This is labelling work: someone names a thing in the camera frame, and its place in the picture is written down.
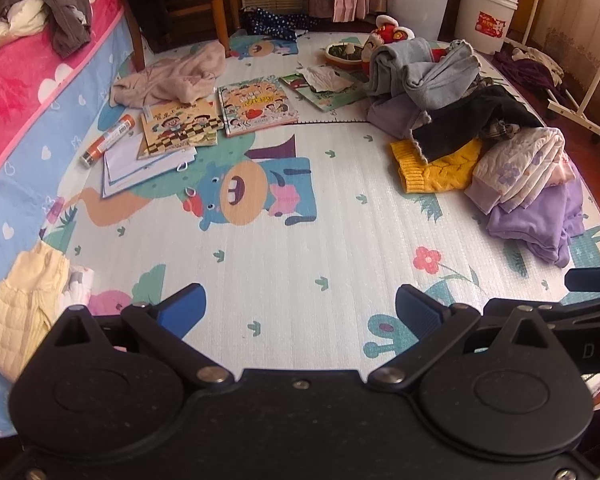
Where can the white printed small cloth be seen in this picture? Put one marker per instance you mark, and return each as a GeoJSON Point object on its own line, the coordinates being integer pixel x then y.
{"type": "Point", "coordinates": [79, 285]}

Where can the checkered picture book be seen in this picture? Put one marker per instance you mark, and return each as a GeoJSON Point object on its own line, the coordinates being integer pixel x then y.
{"type": "Point", "coordinates": [180, 130]}

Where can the black garment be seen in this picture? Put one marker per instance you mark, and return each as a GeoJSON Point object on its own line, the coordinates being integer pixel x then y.
{"type": "Point", "coordinates": [460, 120]}

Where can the red plush toy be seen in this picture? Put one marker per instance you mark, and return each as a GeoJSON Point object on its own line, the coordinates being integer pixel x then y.
{"type": "Point", "coordinates": [387, 35]}

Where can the cartoon printed play mat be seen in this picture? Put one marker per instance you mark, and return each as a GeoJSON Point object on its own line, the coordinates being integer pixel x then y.
{"type": "Point", "coordinates": [330, 220]}

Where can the orange and white tube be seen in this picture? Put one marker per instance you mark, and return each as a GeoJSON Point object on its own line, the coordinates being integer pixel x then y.
{"type": "Point", "coordinates": [105, 141]}

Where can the wooden chair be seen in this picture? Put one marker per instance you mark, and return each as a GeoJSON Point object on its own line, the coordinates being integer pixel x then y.
{"type": "Point", "coordinates": [215, 5]}

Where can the yellow knitted sweater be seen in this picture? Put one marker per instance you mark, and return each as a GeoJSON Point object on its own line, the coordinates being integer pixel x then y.
{"type": "Point", "coordinates": [435, 172]}

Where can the navy polka dot cloth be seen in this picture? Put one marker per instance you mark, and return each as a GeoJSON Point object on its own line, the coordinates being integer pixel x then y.
{"type": "Point", "coordinates": [275, 22]}

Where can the white floral pajama garment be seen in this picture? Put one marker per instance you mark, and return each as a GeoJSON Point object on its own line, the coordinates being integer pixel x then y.
{"type": "Point", "coordinates": [525, 165]}

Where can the pink and blue bedsheet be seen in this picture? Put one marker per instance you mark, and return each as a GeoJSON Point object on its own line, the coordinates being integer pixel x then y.
{"type": "Point", "coordinates": [25, 125]}

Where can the plaid cloth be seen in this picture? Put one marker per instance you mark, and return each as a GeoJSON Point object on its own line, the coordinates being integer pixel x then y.
{"type": "Point", "coordinates": [500, 130]}

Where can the green picture book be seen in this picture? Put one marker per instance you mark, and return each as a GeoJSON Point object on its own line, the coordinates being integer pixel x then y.
{"type": "Point", "coordinates": [337, 94]}

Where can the dark purple cloth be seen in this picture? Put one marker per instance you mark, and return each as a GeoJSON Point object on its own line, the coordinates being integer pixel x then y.
{"type": "Point", "coordinates": [525, 75]}

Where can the white bucket with red label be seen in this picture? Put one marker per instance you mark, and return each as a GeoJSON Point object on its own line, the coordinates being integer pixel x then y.
{"type": "Point", "coordinates": [485, 15]}

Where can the white paper sheets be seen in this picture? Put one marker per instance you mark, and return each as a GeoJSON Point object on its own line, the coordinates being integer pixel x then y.
{"type": "Point", "coordinates": [130, 165]}

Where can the white crumpled cloth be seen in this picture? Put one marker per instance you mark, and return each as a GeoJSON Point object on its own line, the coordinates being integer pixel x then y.
{"type": "Point", "coordinates": [15, 22]}

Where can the beige pink garment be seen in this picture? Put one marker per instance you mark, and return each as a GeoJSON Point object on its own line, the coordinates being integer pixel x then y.
{"type": "Point", "coordinates": [175, 77]}

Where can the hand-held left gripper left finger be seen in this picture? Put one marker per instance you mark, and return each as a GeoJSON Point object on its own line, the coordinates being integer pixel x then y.
{"type": "Point", "coordinates": [180, 310]}

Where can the light purple garment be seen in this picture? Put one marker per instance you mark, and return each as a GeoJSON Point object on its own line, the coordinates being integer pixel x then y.
{"type": "Point", "coordinates": [392, 115]}

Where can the orange rimmed bowl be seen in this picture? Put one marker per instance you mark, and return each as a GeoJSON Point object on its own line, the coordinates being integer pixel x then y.
{"type": "Point", "coordinates": [342, 55]}

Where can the colourful picture book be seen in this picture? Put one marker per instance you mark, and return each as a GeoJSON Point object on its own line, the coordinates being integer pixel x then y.
{"type": "Point", "coordinates": [255, 107]}

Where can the grey pants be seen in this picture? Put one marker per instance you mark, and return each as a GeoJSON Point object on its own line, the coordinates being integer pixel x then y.
{"type": "Point", "coordinates": [420, 70]}

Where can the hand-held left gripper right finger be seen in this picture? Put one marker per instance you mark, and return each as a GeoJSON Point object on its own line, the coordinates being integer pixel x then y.
{"type": "Point", "coordinates": [420, 310]}

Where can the cream yellow garment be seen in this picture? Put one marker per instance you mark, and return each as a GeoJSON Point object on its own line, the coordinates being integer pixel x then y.
{"type": "Point", "coordinates": [22, 305]}

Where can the white drying rack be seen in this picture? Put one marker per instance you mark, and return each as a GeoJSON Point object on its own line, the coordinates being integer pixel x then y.
{"type": "Point", "coordinates": [577, 105]}

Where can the crumpled white paper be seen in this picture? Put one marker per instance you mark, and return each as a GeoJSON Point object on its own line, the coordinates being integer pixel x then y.
{"type": "Point", "coordinates": [325, 79]}

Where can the plain white bucket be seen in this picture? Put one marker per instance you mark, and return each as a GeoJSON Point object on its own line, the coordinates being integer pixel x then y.
{"type": "Point", "coordinates": [420, 2]}

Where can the pale pink garment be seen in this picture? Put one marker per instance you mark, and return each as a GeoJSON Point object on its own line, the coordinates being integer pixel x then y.
{"type": "Point", "coordinates": [560, 170]}

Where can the dark hanging garment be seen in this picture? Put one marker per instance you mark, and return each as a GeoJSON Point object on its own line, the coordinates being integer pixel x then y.
{"type": "Point", "coordinates": [150, 5]}

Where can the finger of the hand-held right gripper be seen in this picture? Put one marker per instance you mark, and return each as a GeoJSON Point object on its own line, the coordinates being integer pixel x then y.
{"type": "Point", "coordinates": [595, 280]}

